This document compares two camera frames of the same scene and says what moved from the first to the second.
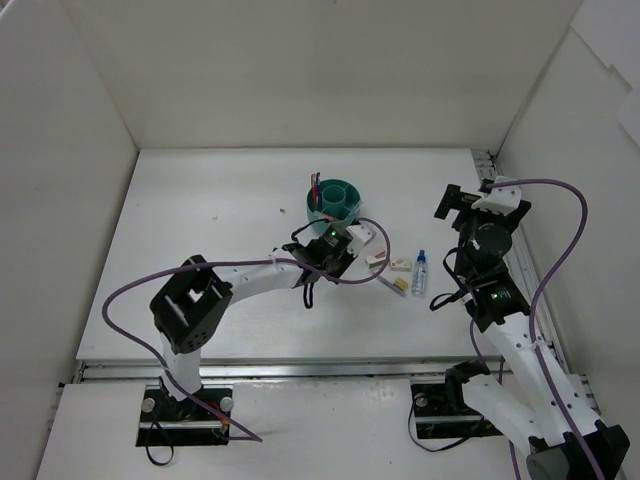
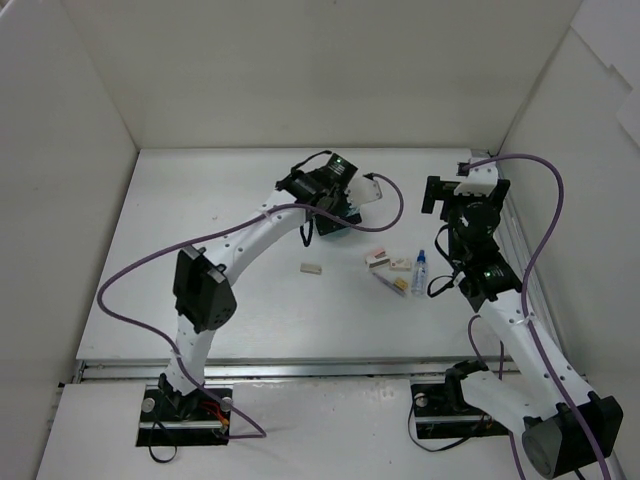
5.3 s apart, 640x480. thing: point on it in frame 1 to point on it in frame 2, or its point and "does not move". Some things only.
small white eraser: (402, 264) does not move
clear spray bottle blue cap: (419, 277) does not move
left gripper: (341, 261) to (337, 223)
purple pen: (391, 285) does not move
